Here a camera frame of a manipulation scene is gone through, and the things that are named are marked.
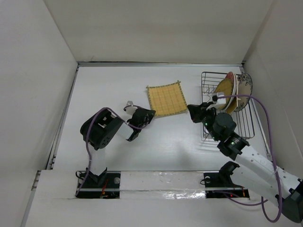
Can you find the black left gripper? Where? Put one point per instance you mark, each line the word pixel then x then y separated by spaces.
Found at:
pixel 149 115

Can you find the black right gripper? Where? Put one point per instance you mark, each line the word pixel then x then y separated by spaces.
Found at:
pixel 197 111

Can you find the square bamboo tray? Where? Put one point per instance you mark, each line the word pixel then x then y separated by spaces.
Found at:
pixel 167 100

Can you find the fan-shaped bamboo tray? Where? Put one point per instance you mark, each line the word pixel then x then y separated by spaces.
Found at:
pixel 232 106

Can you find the round bamboo tray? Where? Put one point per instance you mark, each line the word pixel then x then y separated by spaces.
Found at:
pixel 227 87

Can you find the blue white floral plate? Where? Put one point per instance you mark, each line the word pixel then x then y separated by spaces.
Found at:
pixel 245 88

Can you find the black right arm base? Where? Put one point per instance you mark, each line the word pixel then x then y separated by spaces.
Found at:
pixel 217 178

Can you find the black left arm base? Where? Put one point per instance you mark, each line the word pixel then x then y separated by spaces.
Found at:
pixel 103 186

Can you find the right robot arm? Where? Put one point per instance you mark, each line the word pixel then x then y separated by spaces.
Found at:
pixel 247 167

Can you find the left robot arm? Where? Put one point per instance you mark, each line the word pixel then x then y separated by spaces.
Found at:
pixel 100 129

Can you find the white foam front strip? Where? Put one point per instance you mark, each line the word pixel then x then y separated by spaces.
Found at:
pixel 162 180

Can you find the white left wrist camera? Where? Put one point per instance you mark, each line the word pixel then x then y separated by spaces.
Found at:
pixel 130 108

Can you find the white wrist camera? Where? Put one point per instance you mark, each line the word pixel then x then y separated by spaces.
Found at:
pixel 218 100
pixel 130 108

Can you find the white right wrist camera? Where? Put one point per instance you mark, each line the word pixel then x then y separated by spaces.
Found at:
pixel 218 100

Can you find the dark wire dish rack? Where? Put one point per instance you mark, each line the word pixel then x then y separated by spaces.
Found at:
pixel 243 119

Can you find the metal front rail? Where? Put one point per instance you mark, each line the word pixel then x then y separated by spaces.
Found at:
pixel 149 190

